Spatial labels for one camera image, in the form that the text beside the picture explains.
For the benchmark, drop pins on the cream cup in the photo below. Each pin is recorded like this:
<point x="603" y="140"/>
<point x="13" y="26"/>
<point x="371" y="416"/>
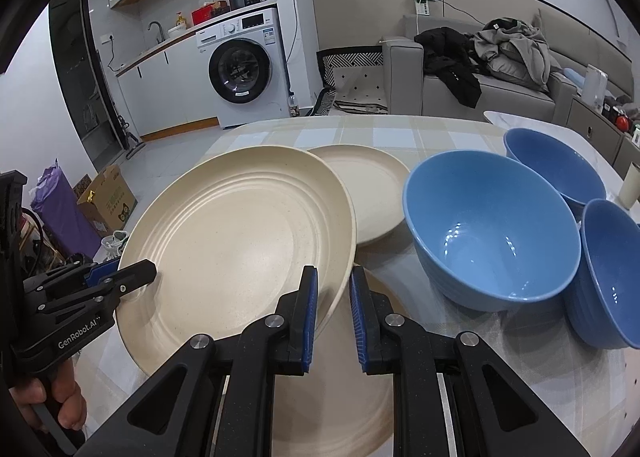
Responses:
<point x="631" y="192"/>

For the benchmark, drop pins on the black tall cabinet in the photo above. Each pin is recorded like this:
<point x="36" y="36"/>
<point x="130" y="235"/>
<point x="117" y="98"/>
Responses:
<point x="75" y="62"/>

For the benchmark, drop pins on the white washing machine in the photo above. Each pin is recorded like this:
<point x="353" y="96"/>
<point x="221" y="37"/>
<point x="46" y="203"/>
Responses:
<point x="270" y="37"/>

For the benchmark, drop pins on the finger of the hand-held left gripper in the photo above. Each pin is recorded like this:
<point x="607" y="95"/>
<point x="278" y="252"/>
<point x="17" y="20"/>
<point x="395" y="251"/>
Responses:
<point x="102" y="272"/>
<point x="135" y="277"/>

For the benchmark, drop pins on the plaid tablecloth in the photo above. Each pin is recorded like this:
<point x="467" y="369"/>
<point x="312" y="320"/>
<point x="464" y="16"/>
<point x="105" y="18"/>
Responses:
<point x="280" y="134"/>

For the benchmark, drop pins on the cream plastic plate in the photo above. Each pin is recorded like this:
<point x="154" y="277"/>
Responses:
<point x="370" y="187"/>
<point x="330" y="412"/>
<point x="240" y="247"/>

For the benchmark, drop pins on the grey sofa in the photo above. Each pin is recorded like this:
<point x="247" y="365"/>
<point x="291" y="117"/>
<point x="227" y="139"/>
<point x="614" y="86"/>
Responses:
<point x="510" y="102"/>

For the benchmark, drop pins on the purple bag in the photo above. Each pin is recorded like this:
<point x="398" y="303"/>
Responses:
<point x="60" y="207"/>

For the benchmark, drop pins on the red box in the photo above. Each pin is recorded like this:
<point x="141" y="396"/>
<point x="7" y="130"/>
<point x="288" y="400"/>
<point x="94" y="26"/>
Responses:
<point x="202" y="14"/>

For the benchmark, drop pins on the person's left hand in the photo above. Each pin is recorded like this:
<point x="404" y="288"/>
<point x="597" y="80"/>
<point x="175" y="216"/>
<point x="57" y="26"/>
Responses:
<point x="70" y="402"/>

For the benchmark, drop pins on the pile of grey clothes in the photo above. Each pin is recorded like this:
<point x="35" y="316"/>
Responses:
<point x="520" y="52"/>

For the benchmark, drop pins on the clear plastic bottle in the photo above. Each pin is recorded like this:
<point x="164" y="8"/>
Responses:
<point x="293" y="106"/>

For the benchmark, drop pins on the chrome faucet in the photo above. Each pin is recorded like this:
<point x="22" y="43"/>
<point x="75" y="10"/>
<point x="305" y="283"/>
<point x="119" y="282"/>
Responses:
<point x="159" y="29"/>

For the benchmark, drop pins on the stick vacuum cleaner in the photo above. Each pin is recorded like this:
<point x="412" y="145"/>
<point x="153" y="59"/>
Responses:
<point x="131" y="144"/>

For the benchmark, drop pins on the blue ceramic bowl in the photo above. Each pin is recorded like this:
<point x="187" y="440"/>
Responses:
<point x="550" y="162"/>
<point x="610" y="287"/>
<point x="480" y="217"/>

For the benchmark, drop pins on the black jacket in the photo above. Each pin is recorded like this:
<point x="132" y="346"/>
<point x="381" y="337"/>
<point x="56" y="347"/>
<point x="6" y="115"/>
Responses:
<point x="450" y="67"/>

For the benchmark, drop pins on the grey side cabinet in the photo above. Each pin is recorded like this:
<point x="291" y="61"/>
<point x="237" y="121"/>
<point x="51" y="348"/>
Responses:
<point x="595" y="132"/>

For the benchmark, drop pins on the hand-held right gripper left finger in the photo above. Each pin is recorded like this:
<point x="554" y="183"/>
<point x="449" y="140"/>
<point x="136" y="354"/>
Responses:
<point x="310" y="322"/>

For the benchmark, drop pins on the white kitchen counter cabinet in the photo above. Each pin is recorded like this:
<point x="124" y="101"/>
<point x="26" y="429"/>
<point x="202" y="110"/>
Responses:
<point x="165" y="87"/>

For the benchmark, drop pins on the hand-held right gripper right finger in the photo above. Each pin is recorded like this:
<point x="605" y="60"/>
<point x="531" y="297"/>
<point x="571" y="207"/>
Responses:
<point x="358" y="322"/>

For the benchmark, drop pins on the red round object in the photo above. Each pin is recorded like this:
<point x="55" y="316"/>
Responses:
<point x="622" y="122"/>

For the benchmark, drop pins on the cardboard box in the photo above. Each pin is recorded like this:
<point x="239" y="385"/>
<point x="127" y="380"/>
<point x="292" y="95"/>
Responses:
<point x="110" y="197"/>

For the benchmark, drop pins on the white shoes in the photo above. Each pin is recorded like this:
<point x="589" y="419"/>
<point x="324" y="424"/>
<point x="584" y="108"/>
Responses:
<point x="115" y="243"/>

